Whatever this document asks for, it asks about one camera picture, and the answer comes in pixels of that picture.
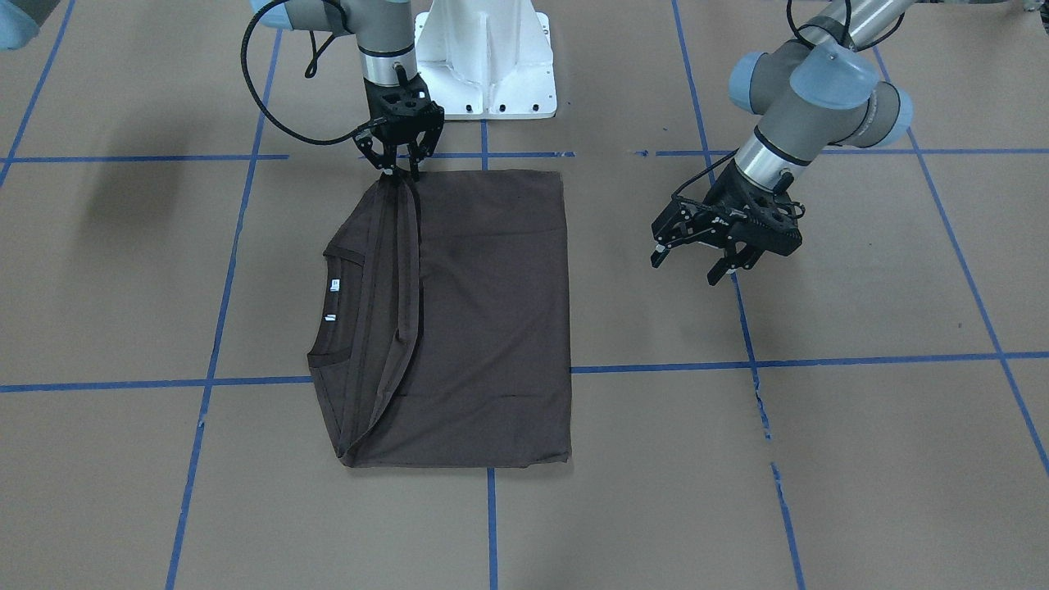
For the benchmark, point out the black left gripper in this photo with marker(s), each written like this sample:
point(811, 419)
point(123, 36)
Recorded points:
point(706, 221)

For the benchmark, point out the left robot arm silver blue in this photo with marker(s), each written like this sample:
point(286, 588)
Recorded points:
point(815, 91)

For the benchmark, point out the dark brown t-shirt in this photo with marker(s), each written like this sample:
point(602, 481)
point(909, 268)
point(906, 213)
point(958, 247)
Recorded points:
point(445, 333)

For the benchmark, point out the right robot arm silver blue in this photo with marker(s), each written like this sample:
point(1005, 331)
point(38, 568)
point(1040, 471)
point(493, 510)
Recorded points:
point(385, 39)

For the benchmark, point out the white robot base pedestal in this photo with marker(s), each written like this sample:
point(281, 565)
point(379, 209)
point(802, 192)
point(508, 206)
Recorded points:
point(487, 60)

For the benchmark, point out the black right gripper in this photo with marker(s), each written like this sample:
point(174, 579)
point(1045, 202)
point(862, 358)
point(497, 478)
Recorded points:
point(425, 133)

